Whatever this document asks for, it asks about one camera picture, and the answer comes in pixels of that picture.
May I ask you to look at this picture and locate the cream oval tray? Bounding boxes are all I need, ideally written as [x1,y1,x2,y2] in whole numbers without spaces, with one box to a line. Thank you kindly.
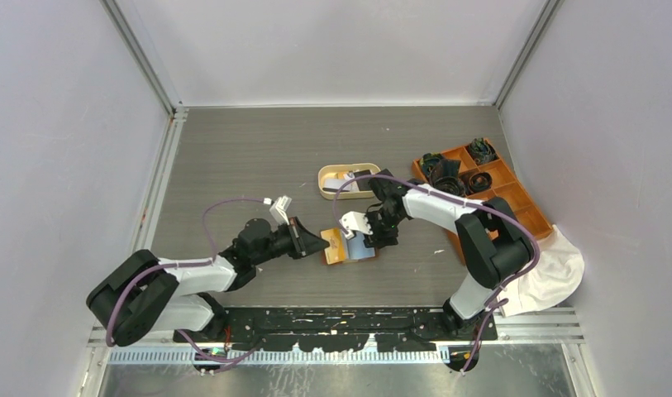
[317,163,381,200]

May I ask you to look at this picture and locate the dark green item bundle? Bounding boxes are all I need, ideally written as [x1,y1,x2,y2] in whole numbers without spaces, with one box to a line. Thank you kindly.
[466,137,498,165]

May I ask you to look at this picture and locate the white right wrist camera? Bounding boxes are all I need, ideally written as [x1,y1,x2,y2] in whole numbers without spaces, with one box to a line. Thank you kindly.
[338,211,372,240]

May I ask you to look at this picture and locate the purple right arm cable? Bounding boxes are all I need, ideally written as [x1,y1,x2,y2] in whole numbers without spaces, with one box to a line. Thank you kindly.
[331,174,541,308]

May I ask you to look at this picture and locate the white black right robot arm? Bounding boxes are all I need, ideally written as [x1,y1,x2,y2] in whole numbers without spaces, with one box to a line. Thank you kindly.
[364,170,540,340]

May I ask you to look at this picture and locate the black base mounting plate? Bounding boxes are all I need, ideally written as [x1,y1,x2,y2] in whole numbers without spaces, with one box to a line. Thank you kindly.
[188,307,498,352]

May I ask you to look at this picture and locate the white bucket hat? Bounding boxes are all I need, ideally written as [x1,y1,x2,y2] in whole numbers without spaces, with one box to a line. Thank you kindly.
[498,225,585,317]

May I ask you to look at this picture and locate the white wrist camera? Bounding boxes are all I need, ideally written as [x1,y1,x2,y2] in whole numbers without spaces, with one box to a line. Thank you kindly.
[269,195,292,225]
[338,211,372,240]

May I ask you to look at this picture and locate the brown leather card holder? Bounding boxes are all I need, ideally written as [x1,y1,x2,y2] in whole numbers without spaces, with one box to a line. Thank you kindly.
[337,233,378,265]

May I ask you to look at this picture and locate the orange gold card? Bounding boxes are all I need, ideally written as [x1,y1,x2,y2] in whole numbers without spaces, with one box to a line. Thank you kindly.
[320,227,349,265]

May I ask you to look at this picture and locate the black card in tray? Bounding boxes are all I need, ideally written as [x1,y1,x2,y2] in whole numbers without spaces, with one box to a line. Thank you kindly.
[353,170,372,192]

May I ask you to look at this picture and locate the blue yellow item bundle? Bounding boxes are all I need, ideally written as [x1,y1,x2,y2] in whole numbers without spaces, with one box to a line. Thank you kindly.
[417,153,445,178]

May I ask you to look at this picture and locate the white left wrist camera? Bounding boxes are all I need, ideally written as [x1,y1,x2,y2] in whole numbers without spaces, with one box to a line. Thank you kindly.
[269,195,292,225]

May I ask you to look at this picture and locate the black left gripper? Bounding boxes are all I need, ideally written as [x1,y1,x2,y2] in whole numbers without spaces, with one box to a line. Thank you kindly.
[252,216,329,265]

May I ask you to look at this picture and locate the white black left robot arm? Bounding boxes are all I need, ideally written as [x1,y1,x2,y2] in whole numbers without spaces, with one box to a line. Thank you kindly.
[86,217,329,347]

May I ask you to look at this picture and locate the white cards in tray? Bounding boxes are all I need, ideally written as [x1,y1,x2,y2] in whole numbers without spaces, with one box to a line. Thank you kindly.
[320,171,358,193]

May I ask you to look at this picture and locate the orange compartment organizer box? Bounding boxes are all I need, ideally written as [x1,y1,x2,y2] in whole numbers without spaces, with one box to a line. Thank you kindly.
[411,138,552,240]

